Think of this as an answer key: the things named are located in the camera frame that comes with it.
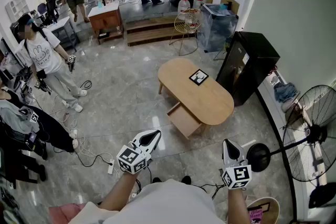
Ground white table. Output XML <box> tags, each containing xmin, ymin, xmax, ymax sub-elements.
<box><xmin>48</xmin><ymin>16</ymin><xmax>80</xmax><ymax>52</ymax></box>

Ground person's left forearm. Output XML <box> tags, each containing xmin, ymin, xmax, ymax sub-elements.
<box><xmin>98</xmin><ymin>172</ymin><xmax>139</xmax><ymax>212</ymax></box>

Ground black office chair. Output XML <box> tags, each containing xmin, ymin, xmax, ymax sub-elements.
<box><xmin>36</xmin><ymin>0</ymin><xmax>60</xmax><ymax>26</ymax></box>

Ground blue cloth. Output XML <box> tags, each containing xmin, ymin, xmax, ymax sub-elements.
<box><xmin>273</xmin><ymin>82</ymin><xmax>300</xmax><ymax>103</ymax></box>

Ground black looped cable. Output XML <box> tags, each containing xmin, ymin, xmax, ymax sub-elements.
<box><xmin>79</xmin><ymin>79</ymin><xmax>93</xmax><ymax>90</ymax></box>

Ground wooden side cabinet white top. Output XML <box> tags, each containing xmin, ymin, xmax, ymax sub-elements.
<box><xmin>88</xmin><ymin>1</ymin><xmax>124</xmax><ymax>46</ymax></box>

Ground black cabinet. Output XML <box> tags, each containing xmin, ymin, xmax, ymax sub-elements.
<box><xmin>215</xmin><ymin>30</ymin><xmax>281</xmax><ymax>108</ymax></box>

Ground person's right forearm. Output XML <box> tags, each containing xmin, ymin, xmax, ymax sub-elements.
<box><xmin>227</xmin><ymin>187</ymin><xmax>250</xmax><ymax>224</ymax></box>

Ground black framed deer picture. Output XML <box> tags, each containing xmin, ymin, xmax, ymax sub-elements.
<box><xmin>188</xmin><ymin>68</ymin><xmax>210</xmax><ymax>87</ymax></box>

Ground black standing fan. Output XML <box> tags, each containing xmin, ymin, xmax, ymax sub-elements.
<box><xmin>246</xmin><ymin>84</ymin><xmax>336</xmax><ymax>184</ymax></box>

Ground pink cushion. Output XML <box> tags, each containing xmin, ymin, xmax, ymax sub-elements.
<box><xmin>48</xmin><ymin>202</ymin><xmax>88</xmax><ymax>224</ymax></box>

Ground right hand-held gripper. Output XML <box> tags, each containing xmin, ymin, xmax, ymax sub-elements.
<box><xmin>219</xmin><ymin>139</ymin><xmax>252</xmax><ymax>190</ymax></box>

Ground person's white shirt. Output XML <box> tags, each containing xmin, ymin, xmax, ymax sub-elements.
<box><xmin>68</xmin><ymin>178</ymin><xmax>226</xmax><ymax>224</ymax></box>

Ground round wooden side table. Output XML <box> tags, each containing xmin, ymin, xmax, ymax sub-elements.
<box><xmin>246</xmin><ymin>196</ymin><xmax>281</xmax><ymax>224</ymax></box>

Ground pink book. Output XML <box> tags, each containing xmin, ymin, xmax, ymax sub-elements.
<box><xmin>247</xmin><ymin>208</ymin><xmax>263</xmax><ymax>224</ymax></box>

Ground white power strip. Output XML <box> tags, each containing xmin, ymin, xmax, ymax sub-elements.
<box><xmin>107</xmin><ymin>158</ymin><xmax>116</xmax><ymax>175</ymax></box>

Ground yellow wire chair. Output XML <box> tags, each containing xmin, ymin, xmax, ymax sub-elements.
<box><xmin>169</xmin><ymin>7</ymin><xmax>204</xmax><ymax>57</ymax></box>

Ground wooden coffee table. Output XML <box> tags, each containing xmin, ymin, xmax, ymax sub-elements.
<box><xmin>157</xmin><ymin>57</ymin><xmax>235</xmax><ymax>129</ymax></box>

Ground beige bag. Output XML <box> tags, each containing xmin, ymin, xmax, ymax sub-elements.
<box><xmin>280</xmin><ymin>98</ymin><xmax>302</xmax><ymax>114</ymax></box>

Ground wooden steps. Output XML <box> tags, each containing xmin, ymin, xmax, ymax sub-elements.
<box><xmin>125</xmin><ymin>16</ymin><xmax>197</xmax><ymax>47</ymax></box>

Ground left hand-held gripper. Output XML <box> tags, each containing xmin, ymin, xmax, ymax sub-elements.
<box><xmin>116</xmin><ymin>129</ymin><xmax>162</xmax><ymax>175</ymax></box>

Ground white wall shelf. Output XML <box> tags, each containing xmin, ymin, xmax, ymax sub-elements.
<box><xmin>5</xmin><ymin>0</ymin><xmax>30</xmax><ymax>23</ymax></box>

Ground black bag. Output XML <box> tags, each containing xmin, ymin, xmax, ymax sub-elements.
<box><xmin>308</xmin><ymin>182</ymin><xmax>336</xmax><ymax>209</ymax></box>

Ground wooden drawer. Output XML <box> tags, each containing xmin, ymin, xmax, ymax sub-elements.
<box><xmin>166</xmin><ymin>102</ymin><xmax>203</xmax><ymax>140</ymax></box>

